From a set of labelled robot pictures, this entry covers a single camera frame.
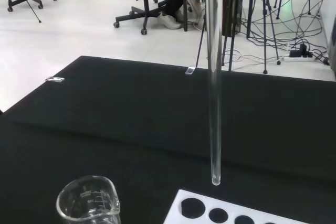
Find white test tube rack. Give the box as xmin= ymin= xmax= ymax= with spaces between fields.
xmin=162 ymin=188 xmax=317 ymax=224

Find small clear glass beaker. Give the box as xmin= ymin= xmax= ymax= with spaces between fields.
xmin=56 ymin=175 xmax=122 ymax=224

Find black tripod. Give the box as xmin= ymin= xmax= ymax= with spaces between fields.
xmin=222 ymin=0 xmax=282 ymax=74

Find white power strip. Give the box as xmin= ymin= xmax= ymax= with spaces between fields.
xmin=282 ymin=49 xmax=316 ymax=63

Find black computer tower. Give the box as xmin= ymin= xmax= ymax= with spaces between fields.
xmin=222 ymin=0 xmax=244 ymax=37

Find person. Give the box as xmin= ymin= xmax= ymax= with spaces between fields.
xmin=138 ymin=0 xmax=206 ymax=30

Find black bench cloth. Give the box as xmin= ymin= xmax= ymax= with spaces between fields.
xmin=0 ymin=55 xmax=336 ymax=224

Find black floor cables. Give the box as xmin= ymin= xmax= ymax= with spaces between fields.
xmin=223 ymin=0 xmax=332 ymax=65

